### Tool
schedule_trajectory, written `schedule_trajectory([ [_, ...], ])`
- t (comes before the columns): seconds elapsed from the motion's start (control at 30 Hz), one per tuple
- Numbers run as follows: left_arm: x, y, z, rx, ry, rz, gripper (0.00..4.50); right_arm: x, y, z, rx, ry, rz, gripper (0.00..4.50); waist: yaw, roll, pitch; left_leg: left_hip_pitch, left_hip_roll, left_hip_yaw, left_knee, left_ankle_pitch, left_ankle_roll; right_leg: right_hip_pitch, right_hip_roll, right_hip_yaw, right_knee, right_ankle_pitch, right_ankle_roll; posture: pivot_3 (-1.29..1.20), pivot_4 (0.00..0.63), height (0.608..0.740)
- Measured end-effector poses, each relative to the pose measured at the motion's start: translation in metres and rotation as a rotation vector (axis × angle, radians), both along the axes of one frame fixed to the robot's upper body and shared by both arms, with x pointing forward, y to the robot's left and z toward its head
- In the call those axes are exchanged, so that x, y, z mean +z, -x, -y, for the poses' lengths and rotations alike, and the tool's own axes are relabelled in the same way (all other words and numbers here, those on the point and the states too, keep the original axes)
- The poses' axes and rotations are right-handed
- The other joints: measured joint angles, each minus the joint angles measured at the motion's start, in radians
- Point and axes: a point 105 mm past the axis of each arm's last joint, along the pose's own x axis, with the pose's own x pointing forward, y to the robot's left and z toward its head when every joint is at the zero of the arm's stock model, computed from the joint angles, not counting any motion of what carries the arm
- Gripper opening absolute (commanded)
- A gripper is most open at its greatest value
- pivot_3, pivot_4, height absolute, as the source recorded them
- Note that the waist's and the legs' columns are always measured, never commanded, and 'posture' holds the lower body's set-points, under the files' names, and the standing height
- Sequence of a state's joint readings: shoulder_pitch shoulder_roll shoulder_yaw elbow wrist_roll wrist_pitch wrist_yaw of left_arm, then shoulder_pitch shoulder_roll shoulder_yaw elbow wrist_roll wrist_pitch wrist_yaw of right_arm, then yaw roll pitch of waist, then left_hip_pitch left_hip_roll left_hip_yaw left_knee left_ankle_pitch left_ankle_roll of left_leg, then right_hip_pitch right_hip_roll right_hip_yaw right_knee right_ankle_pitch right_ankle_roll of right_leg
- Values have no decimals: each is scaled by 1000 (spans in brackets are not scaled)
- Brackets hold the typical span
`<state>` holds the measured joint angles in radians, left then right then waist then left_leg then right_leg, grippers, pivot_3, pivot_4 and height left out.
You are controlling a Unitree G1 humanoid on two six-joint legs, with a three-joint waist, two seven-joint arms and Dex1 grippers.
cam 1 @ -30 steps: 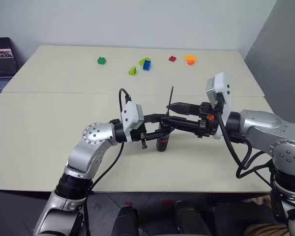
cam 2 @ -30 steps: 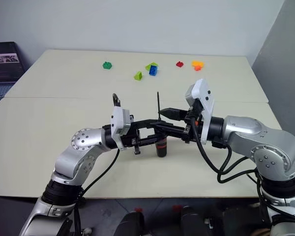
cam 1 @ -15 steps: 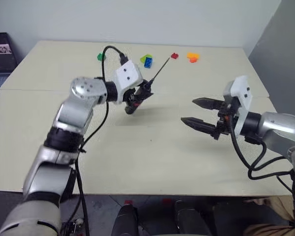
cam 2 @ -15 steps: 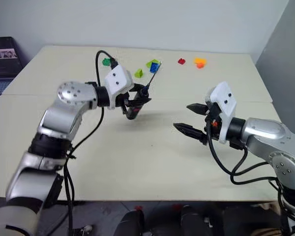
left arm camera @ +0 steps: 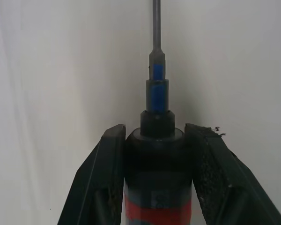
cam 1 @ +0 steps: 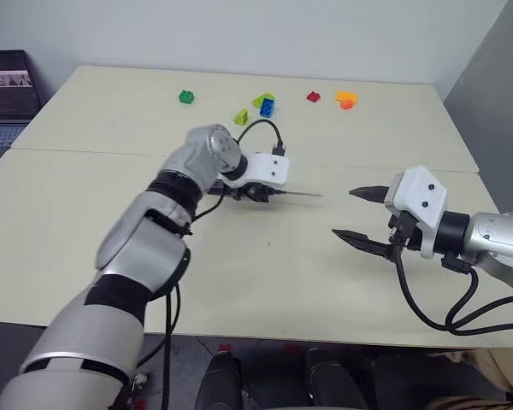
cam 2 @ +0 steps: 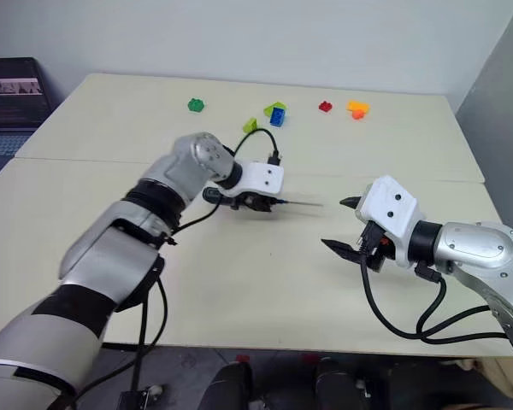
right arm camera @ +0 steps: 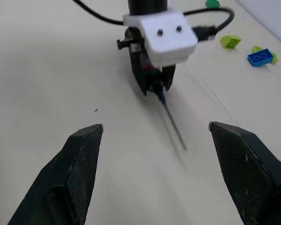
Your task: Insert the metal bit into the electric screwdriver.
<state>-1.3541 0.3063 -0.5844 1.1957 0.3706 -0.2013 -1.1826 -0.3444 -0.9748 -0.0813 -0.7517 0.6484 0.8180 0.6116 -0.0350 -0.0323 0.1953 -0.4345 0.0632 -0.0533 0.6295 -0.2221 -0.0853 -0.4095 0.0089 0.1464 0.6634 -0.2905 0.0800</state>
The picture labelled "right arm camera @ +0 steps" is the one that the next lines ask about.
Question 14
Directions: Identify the long screwdriver bit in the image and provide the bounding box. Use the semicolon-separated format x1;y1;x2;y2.
156;89;187;150

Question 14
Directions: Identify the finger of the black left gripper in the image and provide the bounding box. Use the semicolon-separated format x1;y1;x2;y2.
163;65;177;91
130;50;153;96

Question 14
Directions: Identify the lime green toy brick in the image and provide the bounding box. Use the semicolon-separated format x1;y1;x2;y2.
220;35;242;49
251;45;279;64

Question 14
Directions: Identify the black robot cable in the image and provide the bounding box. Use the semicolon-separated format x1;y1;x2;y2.
72;0;236;42

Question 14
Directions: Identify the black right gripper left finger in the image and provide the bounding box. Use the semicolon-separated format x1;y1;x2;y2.
8;123;104;225

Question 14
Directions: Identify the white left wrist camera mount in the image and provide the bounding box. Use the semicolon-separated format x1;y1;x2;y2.
122;7;199;67

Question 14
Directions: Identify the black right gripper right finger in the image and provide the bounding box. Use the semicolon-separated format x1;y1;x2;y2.
208;121;281;225

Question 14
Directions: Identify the blue toy brick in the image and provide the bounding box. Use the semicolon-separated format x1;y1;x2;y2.
246;48;274;68

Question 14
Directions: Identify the dark green toy brick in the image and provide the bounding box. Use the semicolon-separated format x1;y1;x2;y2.
205;0;221;8

